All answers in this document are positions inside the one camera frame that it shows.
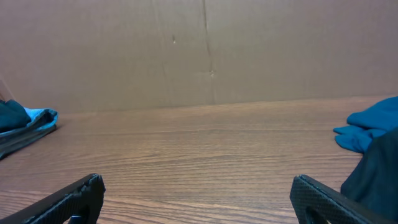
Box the blue t-shirt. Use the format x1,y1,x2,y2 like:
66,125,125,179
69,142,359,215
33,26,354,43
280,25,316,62
333,96,397,154

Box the cardboard back panel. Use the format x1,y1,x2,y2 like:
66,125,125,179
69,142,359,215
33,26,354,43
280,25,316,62
1,1,397,113

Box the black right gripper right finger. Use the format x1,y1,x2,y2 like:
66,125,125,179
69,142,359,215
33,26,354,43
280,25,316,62
290,175,395,224

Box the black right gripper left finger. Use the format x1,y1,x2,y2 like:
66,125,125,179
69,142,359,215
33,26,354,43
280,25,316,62
1,174,106,224

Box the black t-shirt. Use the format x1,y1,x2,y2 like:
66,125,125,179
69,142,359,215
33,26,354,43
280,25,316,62
341,129,397,221

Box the folded dark navy garment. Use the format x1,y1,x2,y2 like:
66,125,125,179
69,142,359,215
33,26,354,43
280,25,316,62
1,100,31,133

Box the folded light blue jeans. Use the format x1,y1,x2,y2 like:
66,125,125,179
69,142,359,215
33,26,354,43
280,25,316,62
1,108,58,160

